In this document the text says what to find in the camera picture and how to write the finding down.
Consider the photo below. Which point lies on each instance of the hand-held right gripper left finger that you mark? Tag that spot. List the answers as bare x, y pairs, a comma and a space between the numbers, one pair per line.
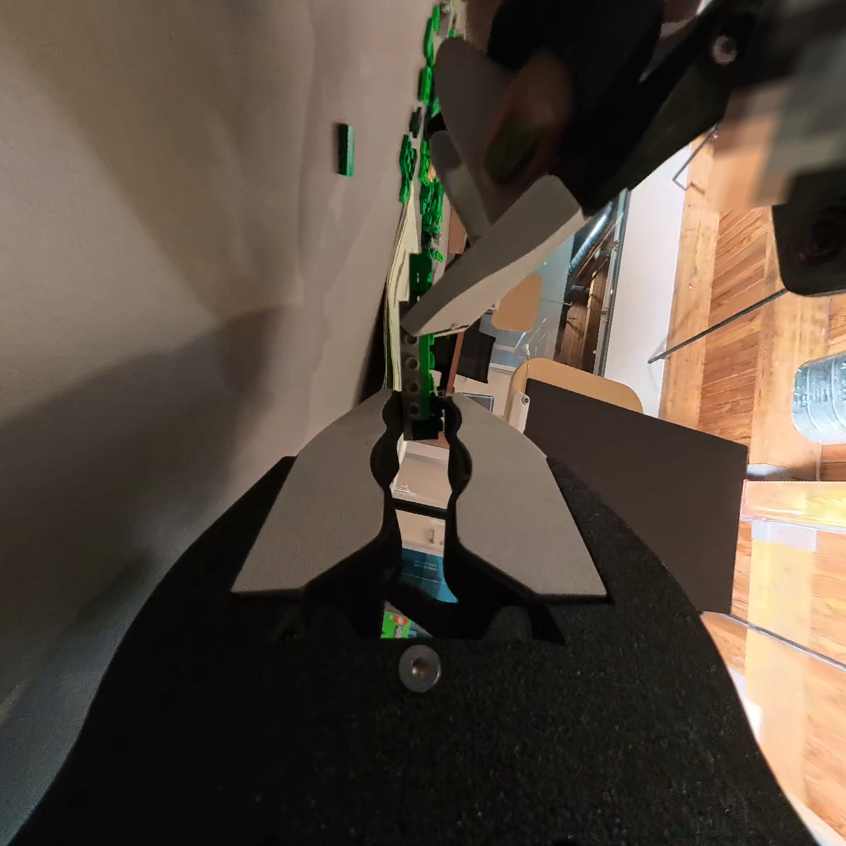
317, 502

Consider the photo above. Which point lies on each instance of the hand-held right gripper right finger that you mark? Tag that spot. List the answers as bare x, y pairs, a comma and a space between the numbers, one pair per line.
522, 509

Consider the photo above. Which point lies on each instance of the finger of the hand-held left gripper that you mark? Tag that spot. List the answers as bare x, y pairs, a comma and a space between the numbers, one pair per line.
469, 125
502, 264

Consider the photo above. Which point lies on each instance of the black and green brick assembly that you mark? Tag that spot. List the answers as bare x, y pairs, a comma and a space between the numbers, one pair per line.
420, 396

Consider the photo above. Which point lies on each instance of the wooden chair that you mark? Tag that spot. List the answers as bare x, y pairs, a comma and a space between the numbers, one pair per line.
575, 383
517, 303

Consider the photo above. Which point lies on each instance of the pile of green bricks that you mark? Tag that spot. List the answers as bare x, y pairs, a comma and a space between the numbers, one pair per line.
426, 165

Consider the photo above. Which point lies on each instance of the black monitor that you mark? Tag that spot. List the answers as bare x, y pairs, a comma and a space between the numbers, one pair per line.
476, 355

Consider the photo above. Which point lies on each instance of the white instruction booklet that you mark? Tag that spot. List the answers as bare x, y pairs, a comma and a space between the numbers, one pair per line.
396, 291

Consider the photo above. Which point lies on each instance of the black partition panel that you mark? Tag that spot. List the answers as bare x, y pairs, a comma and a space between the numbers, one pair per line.
634, 489

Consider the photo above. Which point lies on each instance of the green flat brick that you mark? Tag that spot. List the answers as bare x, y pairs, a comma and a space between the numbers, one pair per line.
345, 150

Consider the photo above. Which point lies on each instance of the green printed box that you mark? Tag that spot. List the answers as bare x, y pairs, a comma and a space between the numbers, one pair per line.
396, 624

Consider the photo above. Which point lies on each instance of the silver ventilation duct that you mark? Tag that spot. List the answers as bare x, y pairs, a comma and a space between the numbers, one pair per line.
821, 396

